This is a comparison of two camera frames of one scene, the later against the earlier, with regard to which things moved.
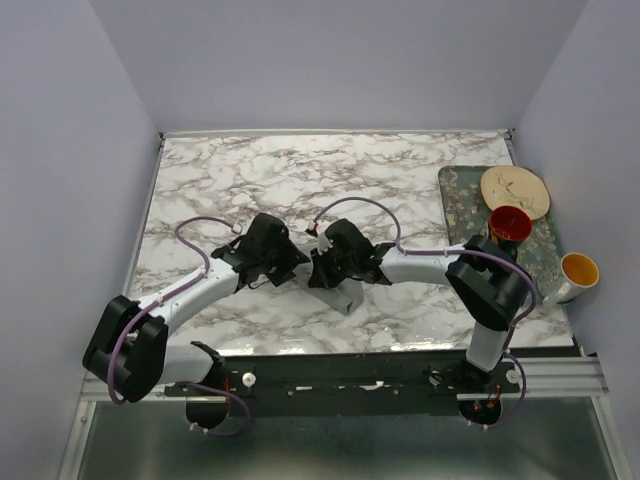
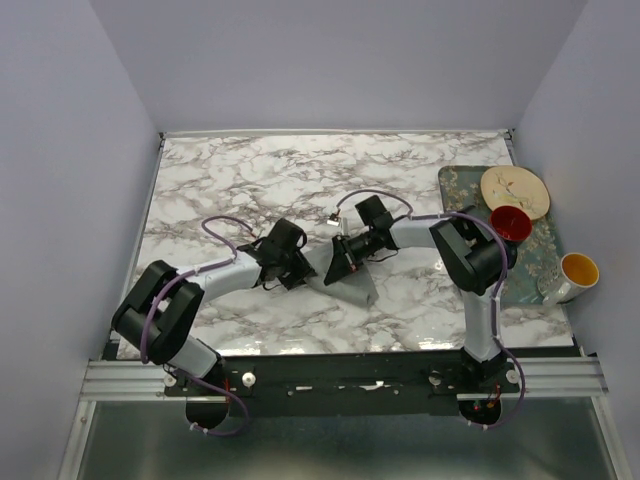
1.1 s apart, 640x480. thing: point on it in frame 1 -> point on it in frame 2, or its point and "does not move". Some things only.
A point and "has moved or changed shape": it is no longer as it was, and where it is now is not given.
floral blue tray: (468, 214) does not move
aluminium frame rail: (559, 376) does not move
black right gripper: (321, 276) -> (342, 262)
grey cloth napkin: (347, 297) has moved or changed shape
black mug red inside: (509, 226) does not move
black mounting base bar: (349, 385) does not move
